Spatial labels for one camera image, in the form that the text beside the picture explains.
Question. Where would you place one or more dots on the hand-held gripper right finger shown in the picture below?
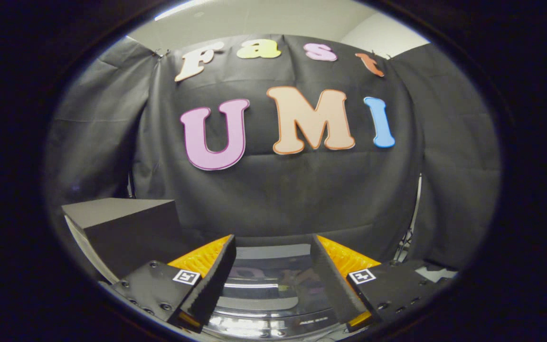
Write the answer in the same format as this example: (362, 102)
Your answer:
(333, 280)

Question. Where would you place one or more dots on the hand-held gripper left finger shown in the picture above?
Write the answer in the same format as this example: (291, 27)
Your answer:
(212, 280)

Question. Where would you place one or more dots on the dark washing machine lid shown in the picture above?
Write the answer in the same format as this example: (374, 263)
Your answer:
(273, 270)

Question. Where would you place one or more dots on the grey washing machine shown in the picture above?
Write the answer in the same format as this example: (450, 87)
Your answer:
(273, 330)

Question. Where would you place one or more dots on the black and cream cabinet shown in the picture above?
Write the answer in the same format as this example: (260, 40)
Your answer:
(136, 232)

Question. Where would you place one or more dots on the black backdrop cloth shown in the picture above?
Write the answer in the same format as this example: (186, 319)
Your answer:
(292, 190)

